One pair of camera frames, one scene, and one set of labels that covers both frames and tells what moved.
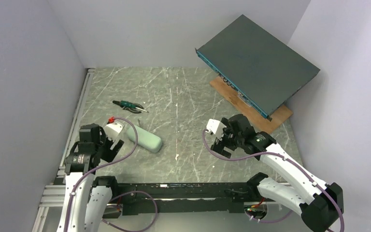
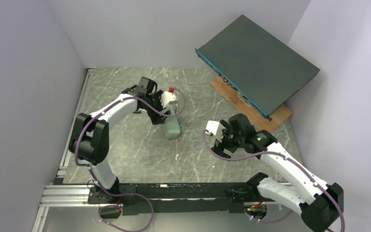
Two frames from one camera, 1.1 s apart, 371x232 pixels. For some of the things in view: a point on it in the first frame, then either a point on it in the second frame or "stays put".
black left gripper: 109,144 -> 157,113
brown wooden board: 262,123 stays put
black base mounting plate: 178,198 stays put
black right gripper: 227,140 stays put
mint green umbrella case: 146,138 -> 172,125
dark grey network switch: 263,70 stays put
